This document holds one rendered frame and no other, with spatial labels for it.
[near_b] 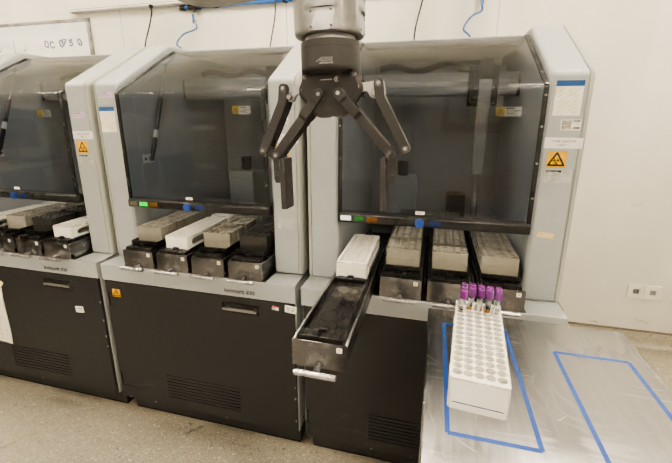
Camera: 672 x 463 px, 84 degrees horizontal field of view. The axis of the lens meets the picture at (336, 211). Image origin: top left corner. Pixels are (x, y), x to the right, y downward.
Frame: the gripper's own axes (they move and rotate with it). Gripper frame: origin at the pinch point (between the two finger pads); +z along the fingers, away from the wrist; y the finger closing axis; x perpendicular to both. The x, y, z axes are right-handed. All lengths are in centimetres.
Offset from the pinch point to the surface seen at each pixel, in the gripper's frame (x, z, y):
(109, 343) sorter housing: 70, 78, -120
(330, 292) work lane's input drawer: 52, 38, -15
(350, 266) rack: 62, 32, -11
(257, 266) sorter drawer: 67, 37, -46
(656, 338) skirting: 188, 112, 144
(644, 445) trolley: 11, 40, 46
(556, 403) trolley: 17, 39, 36
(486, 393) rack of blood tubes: 10.7, 34.5, 22.9
